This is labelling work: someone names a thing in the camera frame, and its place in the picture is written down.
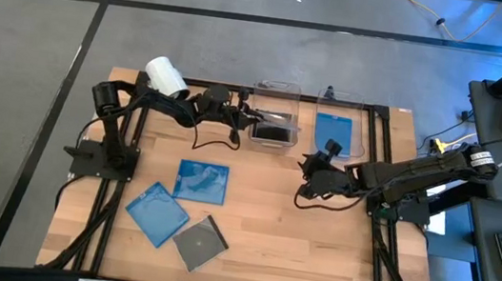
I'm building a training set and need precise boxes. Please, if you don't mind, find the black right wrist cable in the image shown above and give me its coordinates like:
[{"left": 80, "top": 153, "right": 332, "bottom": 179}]
[{"left": 292, "top": 184, "right": 369, "bottom": 218}]

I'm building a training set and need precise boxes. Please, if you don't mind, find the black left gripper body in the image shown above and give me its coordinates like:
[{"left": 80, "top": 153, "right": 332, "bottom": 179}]
[{"left": 226, "top": 87, "right": 251, "bottom": 131}]

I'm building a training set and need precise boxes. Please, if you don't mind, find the yellow plug cable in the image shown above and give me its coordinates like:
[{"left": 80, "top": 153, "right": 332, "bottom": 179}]
[{"left": 431, "top": 128, "right": 478, "bottom": 158}]

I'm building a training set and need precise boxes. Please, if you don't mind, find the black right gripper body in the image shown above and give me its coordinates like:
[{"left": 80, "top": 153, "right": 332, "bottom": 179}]
[{"left": 314, "top": 160, "right": 359, "bottom": 200}]

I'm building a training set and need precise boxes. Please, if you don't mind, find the clear plastic bin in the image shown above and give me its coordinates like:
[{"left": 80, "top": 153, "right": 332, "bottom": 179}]
[
  {"left": 309, "top": 87, "right": 372, "bottom": 167},
  {"left": 245, "top": 77, "right": 307, "bottom": 158}
]

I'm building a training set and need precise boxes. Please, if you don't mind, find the white paper sheet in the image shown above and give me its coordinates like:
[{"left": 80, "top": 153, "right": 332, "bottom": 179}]
[{"left": 424, "top": 181, "right": 452, "bottom": 236}]

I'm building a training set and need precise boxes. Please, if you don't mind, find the blue translucent jewel case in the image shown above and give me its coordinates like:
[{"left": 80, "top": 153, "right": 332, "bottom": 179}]
[
  {"left": 171, "top": 157, "right": 231, "bottom": 208},
  {"left": 120, "top": 177, "right": 194, "bottom": 252},
  {"left": 311, "top": 111, "right": 356, "bottom": 159}
]

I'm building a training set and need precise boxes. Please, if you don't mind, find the yellow floor cable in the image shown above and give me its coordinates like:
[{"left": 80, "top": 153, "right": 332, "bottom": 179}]
[{"left": 383, "top": 0, "right": 502, "bottom": 49}]

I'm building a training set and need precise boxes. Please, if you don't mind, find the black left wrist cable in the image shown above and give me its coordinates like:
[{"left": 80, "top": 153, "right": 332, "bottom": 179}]
[{"left": 191, "top": 103, "right": 245, "bottom": 155}]

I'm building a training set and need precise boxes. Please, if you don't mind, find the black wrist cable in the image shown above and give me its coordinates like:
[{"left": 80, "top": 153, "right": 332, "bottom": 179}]
[
  {"left": 292, "top": 184, "right": 369, "bottom": 218},
  {"left": 191, "top": 103, "right": 245, "bottom": 155}
]

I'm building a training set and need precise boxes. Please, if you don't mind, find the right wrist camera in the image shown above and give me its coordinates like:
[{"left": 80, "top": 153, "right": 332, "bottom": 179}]
[{"left": 322, "top": 138, "right": 345, "bottom": 165}]

